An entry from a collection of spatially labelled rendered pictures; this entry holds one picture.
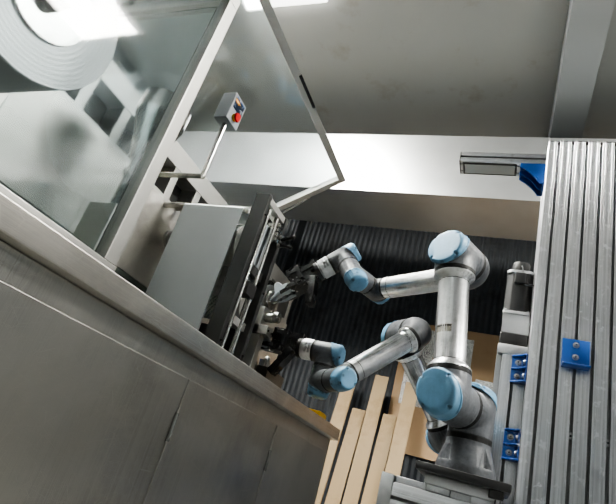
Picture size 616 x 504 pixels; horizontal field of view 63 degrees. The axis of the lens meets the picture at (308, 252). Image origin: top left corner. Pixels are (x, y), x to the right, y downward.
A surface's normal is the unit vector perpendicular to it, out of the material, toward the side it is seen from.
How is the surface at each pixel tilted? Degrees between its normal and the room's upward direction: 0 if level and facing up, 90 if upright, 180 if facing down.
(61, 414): 90
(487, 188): 90
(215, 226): 90
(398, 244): 90
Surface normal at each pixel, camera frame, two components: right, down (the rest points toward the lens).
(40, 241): 0.91, 0.10
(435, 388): -0.68, -0.35
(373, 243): -0.29, -0.47
